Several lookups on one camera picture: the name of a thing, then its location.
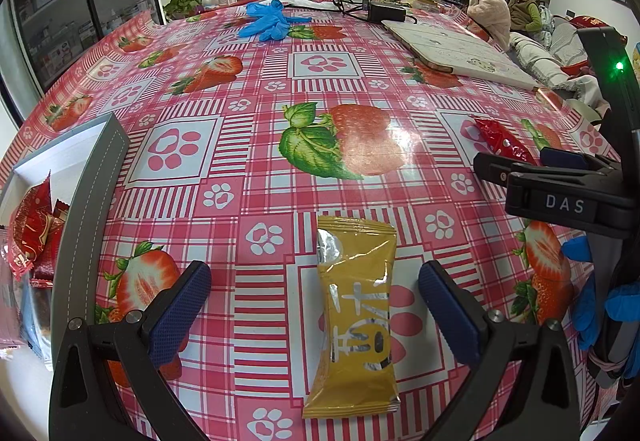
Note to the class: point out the grey storage box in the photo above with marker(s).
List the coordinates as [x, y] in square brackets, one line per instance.
[95, 201]

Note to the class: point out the red cushion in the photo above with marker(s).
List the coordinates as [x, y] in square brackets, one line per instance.
[590, 22]

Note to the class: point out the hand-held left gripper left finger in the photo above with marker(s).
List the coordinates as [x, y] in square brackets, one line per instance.
[180, 316]

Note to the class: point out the small red snack packet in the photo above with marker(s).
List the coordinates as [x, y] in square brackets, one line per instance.
[60, 214]

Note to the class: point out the blue disposable glove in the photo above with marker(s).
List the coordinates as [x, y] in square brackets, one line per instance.
[270, 28]
[265, 11]

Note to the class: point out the white padded mat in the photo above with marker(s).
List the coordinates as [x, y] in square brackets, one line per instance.
[465, 56]

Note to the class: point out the long red snack packet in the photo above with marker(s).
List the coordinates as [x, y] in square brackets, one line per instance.
[500, 138]

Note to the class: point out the yellow snack packet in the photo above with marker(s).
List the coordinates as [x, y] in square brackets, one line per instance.
[355, 321]

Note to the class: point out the strawberry print tablecloth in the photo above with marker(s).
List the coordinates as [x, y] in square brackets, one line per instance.
[280, 86]

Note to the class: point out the person's right hand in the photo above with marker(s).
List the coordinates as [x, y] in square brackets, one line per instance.
[585, 316]

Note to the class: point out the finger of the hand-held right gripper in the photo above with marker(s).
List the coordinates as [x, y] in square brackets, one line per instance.
[500, 168]
[565, 157]

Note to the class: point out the black power box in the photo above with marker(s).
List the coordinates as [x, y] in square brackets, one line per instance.
[386, 12]

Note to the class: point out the covered sofa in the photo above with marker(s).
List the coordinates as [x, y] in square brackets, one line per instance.
[545, 61]

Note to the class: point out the green potted plant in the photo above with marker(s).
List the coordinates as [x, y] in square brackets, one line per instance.
[185, 3]

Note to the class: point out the pink snack packet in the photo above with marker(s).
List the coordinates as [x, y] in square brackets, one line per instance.
[10, 316]

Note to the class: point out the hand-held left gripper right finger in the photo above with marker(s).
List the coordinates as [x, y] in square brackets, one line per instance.
[450, 316]

